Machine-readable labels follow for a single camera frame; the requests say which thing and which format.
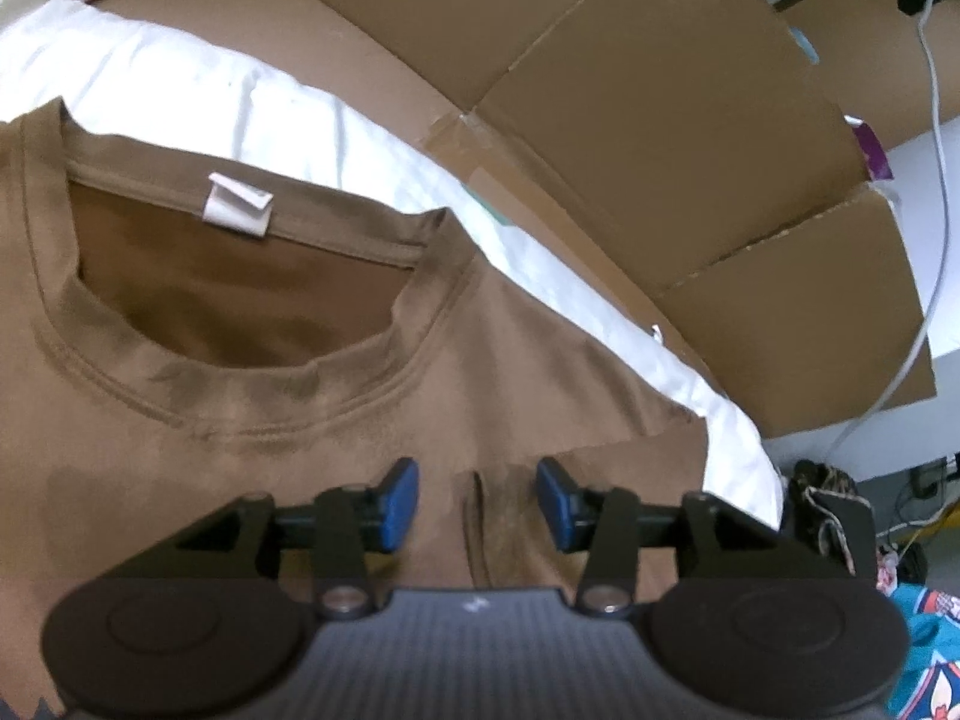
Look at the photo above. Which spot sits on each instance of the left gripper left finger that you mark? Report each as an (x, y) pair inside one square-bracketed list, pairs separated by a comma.
[(351, 522)]

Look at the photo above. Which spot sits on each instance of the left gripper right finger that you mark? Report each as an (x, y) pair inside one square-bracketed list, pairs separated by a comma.
[(601, 524)]

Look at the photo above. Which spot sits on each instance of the brown t-shirt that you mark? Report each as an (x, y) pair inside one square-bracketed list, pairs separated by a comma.
[(178, 331)]

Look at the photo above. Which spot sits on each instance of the teal patterned blanket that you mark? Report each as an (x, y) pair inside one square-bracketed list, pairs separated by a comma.
[(928, 685)]

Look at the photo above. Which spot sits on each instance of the brown cardboard sheet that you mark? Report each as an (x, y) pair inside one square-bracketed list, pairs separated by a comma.
[(679, 153)]

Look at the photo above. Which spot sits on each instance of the cream cartoon print blanket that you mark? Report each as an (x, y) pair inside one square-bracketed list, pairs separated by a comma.
[(163, 86)]

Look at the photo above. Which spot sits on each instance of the purple white package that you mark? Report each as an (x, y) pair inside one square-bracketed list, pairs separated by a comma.
[(873, 152)]

